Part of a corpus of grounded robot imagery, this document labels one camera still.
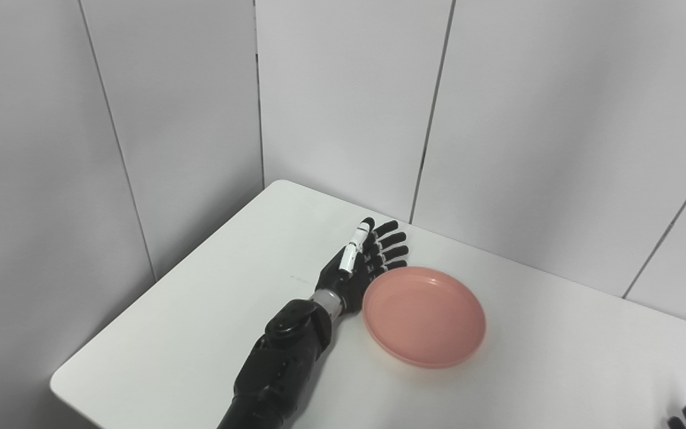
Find pink round plate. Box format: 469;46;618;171
361;266;487;369

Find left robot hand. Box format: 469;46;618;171
315;217;409;315

